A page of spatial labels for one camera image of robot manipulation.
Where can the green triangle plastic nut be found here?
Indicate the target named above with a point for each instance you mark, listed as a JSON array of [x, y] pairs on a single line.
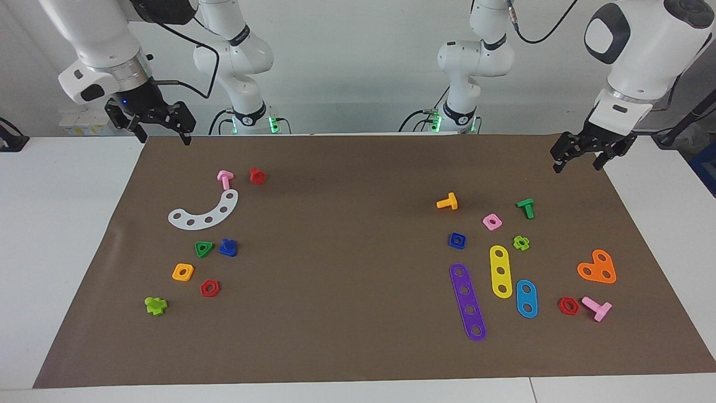
[[210, 245]]

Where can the red plastic screw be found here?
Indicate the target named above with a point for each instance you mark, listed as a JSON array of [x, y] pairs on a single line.
[[257, 176]]

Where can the pink square plastic nut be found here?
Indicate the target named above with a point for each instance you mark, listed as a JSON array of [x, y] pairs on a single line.
[[497, 226]]

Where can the yellow square plastic nut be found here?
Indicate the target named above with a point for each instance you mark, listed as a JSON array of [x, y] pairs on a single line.
[[176, 275]]

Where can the dark green plastic screw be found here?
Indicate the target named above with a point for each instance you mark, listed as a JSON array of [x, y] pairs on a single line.
[[527, 208]]

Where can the black stand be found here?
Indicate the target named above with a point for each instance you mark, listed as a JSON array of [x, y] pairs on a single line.
[[682, 123]]

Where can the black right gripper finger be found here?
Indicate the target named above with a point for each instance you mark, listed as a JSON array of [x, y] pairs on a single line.
[[139, 129], [187, 133]]

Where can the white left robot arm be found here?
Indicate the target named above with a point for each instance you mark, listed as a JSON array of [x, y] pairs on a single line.
[[643, 50]]

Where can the white curved perforated plate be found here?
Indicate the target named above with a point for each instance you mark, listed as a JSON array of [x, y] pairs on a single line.
[[199, 221]]

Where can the brown table mat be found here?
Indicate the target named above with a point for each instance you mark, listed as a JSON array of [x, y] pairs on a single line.
[[347, 280]]

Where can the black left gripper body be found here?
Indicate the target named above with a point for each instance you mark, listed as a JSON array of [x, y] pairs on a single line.
[[598, 139]]

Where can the blue two-hole plate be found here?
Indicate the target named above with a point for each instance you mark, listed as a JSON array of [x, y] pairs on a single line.
[[526, 298]]

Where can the white small box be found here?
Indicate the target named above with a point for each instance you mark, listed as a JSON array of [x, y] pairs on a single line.
[[84, 123]]

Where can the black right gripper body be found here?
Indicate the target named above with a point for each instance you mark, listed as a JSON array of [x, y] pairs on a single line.
[[142, 101]]

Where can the blue square plastic nut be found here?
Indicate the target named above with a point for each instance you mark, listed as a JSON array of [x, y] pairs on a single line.
[[452, 244]]

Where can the yellow three-hole plate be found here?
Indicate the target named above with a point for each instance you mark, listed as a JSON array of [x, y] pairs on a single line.
[[500, 262]]

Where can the blue crate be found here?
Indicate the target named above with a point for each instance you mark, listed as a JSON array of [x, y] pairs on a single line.
[[706, 168]]

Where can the orange heart-shaped plate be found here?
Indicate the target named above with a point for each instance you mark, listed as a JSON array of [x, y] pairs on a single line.
[[597, 268]]

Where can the black device on table edge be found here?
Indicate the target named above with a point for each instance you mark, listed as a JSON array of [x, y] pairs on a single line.
[[11, 140]]

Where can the lime green flower nut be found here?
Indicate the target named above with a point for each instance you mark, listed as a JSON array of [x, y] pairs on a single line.
[[517, 242]]

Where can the purple four-hole plate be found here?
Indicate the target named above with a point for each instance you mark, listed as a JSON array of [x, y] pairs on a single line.
[[467, 300]]

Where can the red hex plastic nut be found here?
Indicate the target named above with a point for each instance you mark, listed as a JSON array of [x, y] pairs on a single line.
[[561, 309], [203, 292]]

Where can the blue plastic screw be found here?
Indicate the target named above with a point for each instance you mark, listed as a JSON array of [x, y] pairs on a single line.
[[227, 248]]

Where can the lime green plastic screw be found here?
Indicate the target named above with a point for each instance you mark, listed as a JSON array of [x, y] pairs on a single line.
[[155, 307]]

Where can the pink plastic screw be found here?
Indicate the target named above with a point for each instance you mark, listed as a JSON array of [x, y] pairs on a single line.
[[597, 309], [225, 179]]

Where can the orange plastic screw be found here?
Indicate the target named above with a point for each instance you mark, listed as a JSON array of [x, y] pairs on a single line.
[[447, 203]]

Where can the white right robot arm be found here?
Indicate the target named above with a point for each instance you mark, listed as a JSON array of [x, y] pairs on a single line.
[[100, 33]]

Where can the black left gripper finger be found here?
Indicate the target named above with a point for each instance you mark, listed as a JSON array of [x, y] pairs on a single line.
[[559, 159], [602, 158]]

